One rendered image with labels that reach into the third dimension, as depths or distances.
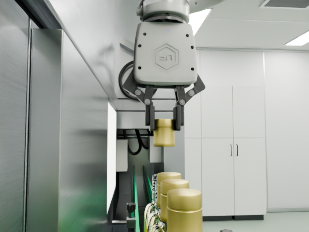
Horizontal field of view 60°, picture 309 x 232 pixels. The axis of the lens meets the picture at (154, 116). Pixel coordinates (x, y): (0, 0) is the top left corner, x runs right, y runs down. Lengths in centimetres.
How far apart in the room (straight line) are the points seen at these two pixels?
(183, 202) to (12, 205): 14
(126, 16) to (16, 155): 134
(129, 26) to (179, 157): 75
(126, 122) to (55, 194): 116
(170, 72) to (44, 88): 21
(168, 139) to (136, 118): 100
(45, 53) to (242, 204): 447
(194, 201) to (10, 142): 17
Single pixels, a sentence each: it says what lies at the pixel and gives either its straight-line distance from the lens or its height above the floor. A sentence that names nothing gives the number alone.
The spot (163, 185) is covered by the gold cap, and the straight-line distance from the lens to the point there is 32.
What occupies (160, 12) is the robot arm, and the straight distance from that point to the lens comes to 44.
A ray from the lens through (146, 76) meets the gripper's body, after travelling 41.
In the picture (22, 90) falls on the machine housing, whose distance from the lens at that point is 27.
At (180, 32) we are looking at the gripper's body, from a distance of 44.
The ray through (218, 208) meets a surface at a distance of 453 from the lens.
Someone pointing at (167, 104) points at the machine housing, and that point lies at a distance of 143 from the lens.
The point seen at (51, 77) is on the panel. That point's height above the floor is 144.
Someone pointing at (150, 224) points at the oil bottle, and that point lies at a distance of 44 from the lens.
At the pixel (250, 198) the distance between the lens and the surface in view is 467.
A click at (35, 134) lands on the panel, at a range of 28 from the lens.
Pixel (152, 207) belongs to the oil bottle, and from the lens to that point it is 49.
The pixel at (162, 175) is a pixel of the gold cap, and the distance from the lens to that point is 37.
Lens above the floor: 139
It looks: 4 degrees up
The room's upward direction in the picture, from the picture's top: straight up
